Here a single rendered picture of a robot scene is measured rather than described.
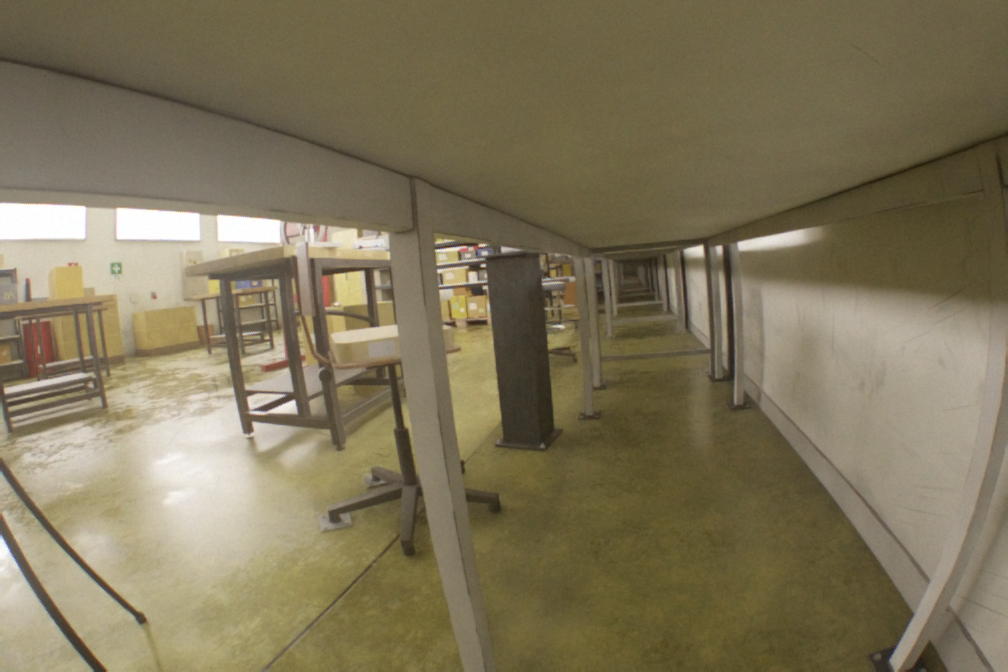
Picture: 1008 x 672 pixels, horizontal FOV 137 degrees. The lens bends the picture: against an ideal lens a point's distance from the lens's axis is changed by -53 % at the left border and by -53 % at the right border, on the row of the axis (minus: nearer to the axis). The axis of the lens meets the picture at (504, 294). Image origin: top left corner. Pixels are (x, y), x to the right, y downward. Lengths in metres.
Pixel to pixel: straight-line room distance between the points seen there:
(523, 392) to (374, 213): 1.48
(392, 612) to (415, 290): 0.83
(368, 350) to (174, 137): 0.97
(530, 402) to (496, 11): 1.69
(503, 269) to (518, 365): 0.41
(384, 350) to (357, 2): 1.04
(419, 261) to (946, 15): 0.50
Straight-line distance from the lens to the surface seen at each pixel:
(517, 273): 1.73
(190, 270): 2.34
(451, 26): 0.22
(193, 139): 0.28
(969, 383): 0.93
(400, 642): 1.03
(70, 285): 4.50
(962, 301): 0.92
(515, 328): 1.75
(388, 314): 2.92
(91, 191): 0.24
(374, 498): 1.47
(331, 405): 2.06
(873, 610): 1.11
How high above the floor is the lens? 0.75
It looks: 2 degrees down
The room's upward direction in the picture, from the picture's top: 6 degrees counter-clockwise
